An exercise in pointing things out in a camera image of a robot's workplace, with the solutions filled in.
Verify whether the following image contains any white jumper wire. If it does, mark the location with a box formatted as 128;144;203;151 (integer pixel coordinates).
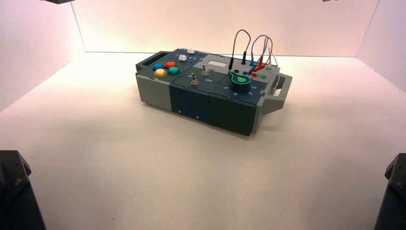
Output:
268;46;282;88

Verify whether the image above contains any blue jumper wire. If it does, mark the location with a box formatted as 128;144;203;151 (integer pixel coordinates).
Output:
249;34;271;68

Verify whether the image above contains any grey and blue control box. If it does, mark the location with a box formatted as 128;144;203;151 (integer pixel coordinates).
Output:
135;48;293;137

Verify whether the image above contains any green pointer knob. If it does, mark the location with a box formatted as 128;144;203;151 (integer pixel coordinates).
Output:
229;71;252;93

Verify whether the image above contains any black jumper wire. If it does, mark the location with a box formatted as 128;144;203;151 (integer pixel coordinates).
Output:
227;29;252;71

